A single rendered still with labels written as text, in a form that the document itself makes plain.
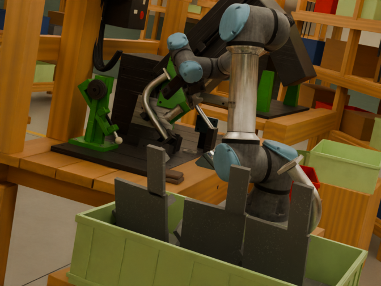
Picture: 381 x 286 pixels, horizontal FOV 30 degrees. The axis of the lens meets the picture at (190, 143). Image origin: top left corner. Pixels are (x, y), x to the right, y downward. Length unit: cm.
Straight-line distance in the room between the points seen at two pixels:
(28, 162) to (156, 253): 96
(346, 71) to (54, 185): 380
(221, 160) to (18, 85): 75
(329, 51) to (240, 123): 426
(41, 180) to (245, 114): 80
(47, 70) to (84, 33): 631
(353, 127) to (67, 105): 341
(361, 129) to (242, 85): 362
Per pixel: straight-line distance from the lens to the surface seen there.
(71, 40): 278
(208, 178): 256
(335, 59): 624
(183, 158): 280
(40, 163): 243
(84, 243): 169
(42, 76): 901
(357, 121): 578
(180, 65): 249
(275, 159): 217
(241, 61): 214
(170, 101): 286
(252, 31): 214
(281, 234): 160
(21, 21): 244
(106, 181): 233
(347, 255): 188
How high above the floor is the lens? 147
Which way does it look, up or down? 10 degrees down
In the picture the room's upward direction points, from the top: 11 degrees clockwise
